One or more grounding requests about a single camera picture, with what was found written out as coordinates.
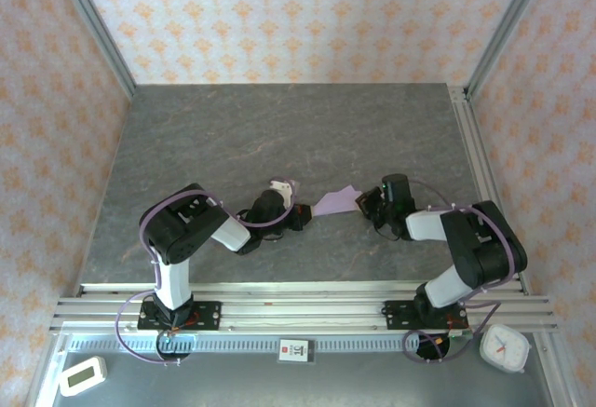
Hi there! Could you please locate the white analog clock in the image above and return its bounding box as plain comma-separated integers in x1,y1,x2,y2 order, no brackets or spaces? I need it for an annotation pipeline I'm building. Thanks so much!
479,322,533,374

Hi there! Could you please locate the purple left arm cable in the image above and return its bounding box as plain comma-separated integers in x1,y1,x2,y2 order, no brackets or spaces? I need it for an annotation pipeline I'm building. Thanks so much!
114,177,300,367

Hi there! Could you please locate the aluminium frame post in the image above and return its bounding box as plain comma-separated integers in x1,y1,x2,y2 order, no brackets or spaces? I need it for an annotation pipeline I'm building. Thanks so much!
48,0,137,100
465,0,555,101

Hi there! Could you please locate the aluminium side rail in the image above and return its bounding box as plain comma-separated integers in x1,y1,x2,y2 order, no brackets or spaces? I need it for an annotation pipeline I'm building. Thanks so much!
447,85,532,296

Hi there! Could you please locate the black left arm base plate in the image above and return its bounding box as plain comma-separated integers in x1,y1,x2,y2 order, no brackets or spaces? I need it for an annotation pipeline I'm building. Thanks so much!
138,301,224,332

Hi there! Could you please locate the white label card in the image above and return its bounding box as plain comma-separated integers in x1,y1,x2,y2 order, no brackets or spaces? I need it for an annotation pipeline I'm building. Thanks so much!
278,338,317,364

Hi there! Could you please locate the aluminium mounting rail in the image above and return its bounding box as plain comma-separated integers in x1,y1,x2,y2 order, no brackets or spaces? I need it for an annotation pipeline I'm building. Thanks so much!
49,280,559,333

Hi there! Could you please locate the grey slotted cable duct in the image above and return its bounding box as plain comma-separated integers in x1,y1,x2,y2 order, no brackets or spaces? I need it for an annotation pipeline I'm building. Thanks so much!
64,334,423,355

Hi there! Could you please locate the white digital timer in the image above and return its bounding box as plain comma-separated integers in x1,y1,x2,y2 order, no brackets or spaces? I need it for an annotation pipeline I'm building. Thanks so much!
58,355,108,398

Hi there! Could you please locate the purple paper sheet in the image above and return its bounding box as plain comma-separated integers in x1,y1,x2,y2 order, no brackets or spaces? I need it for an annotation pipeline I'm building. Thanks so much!
310,185,364,218

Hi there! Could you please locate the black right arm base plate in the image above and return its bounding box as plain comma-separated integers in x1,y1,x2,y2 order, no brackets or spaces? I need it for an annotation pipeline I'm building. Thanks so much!
384,299,468,332

